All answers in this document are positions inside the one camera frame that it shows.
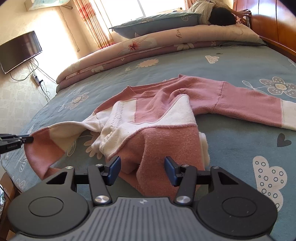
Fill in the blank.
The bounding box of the orange wooden headboard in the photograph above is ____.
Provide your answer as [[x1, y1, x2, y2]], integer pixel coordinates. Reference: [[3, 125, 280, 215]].
[[233, 0, 296, 61]]

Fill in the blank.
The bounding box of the blue floral bed sheet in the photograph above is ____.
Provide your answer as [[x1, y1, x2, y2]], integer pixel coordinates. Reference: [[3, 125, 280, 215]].
[[2, 45, 296, 241]]

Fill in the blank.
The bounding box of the pink and white knit sweater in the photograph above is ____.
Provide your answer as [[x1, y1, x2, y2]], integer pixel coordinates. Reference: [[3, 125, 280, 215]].
[[24, 75, 295, 197]]

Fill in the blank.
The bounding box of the red striped curtain left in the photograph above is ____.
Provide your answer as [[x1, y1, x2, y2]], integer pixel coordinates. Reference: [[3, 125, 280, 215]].
[[73, 1, 115, 49]]

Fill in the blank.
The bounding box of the white air conditioner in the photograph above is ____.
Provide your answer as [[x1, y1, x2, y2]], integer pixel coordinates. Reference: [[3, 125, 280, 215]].
[[25, 0, 70, 11]]

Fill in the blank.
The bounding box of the pink floral folded quilt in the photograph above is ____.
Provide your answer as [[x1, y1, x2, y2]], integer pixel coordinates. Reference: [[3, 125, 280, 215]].
[[56, 24, 264, 92]]

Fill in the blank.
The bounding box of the wall mounted black television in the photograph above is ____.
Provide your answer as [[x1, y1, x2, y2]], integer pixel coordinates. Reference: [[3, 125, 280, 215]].
[[0, 31, 42, 74]]

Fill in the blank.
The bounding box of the person lying on bed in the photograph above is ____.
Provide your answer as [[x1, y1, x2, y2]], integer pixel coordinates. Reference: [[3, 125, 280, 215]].
[[187, 1, 251, 26]]

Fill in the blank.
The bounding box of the blue pillow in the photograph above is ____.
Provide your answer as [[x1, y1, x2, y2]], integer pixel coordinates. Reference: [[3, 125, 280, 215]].
[[110, 12, 201, 39]]

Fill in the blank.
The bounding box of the white power strip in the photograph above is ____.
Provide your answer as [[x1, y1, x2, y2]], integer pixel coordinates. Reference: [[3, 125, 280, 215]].
[[32, 73, 43, 86]]

